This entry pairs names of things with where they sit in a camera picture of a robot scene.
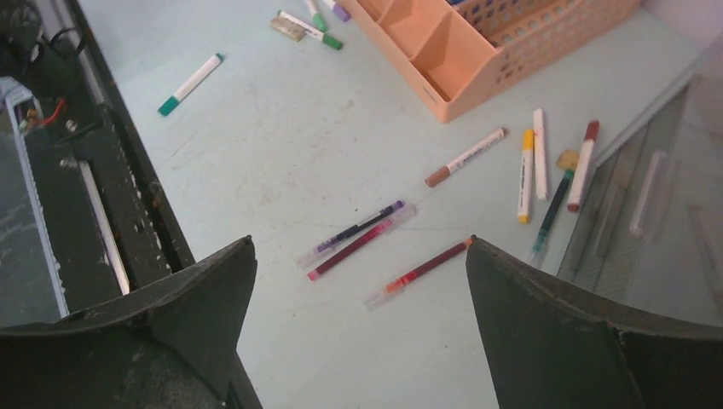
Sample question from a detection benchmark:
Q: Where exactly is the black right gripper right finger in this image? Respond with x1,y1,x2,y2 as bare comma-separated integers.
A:
466,237,722,408

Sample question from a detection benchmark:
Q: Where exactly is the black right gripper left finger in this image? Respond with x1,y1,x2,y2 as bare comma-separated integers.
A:
1,237,257,408

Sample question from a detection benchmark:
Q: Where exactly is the yellow cap white marker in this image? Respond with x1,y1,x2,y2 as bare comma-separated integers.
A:
518,130,534,224

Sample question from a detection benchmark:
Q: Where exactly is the dark red cap marker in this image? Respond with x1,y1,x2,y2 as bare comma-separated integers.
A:
567,120,599,213

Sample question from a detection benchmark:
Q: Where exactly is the clear plastic drawer cabinet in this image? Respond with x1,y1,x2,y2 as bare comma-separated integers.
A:
558,74,722,326

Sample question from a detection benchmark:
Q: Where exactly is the orange red gel pen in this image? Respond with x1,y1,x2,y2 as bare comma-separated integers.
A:
362,238,472,312

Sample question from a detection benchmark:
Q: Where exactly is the dark red gel pen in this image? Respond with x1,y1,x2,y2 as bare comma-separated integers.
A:
307,203,416,281

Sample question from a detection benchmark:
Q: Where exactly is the brown cap white marker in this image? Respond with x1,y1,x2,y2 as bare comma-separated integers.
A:
425,128,507,187

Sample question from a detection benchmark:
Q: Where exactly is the purple gel pen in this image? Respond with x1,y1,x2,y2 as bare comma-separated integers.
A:
295,199,406,268

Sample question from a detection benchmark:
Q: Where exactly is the green cap white marker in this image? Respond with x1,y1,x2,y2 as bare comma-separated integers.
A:
157,53,225,117

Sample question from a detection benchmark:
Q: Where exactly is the orange plastic file organizer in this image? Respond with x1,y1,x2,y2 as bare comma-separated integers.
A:
342,0,640,124

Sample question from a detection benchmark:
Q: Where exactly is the dark green cap marker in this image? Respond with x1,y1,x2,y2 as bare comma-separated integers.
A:
277,10,344,50

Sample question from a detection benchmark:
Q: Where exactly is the light green cap marker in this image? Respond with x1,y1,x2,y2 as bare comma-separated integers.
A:
304,0,328,32

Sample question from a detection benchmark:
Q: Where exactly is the purple cap white marker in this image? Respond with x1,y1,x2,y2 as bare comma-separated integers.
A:
323,0,351,22

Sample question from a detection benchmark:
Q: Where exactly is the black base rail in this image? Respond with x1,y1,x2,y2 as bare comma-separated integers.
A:
0,0,263,409

